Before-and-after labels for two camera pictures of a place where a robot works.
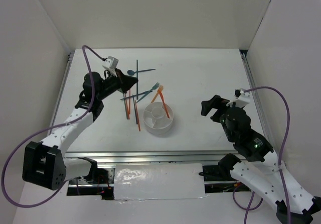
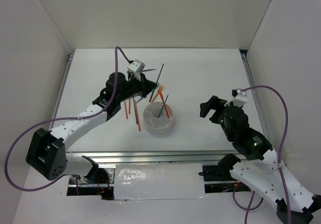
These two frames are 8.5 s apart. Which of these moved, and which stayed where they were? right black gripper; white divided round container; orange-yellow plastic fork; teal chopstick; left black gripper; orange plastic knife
Moved: left black gripper; teal chopstick
Stayed: right black gripper; orange plastic knife; orange-yellow plastic fork; white divided round container
